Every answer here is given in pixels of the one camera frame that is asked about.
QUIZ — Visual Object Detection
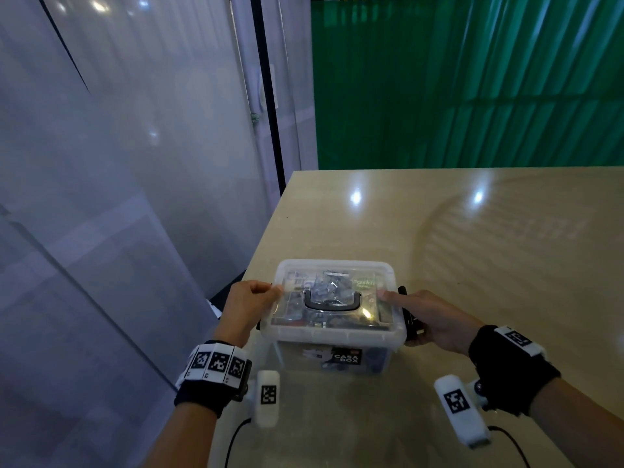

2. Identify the person's left hand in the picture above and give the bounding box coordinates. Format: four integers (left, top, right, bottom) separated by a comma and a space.
213, 279, 284, 349

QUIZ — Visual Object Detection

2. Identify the person's right hand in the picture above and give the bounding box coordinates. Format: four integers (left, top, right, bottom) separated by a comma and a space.
378, 289, 486, 355

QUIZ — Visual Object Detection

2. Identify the transparent box lid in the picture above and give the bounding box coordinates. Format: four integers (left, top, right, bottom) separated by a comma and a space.
259, 259, 408, 349

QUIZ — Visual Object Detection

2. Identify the transparent storage box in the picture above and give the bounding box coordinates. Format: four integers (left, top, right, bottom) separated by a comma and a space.
258, 326, 408, 378

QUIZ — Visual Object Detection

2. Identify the person's right forearm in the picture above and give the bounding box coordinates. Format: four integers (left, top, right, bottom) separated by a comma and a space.
529, 378, 624, 468

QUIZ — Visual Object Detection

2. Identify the black marker wristband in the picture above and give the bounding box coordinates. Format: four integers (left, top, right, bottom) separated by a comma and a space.
174, 340, 253, 418
468, 324, 562, 417

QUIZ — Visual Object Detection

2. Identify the green curtain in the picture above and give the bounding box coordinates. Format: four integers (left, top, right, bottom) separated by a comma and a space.
311, 0, 624, 172

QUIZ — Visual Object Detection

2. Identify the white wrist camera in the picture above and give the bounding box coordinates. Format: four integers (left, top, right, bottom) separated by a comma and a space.
253, 370, 282, 429
434, 374, 491, 449

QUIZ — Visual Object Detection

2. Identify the black camera cable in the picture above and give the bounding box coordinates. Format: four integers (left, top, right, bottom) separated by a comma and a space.
487, 424, 532, 468
224, 416, 253, 468

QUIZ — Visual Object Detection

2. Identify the black window post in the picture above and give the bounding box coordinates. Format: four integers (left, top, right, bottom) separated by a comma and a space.
248, 0, 287, 196

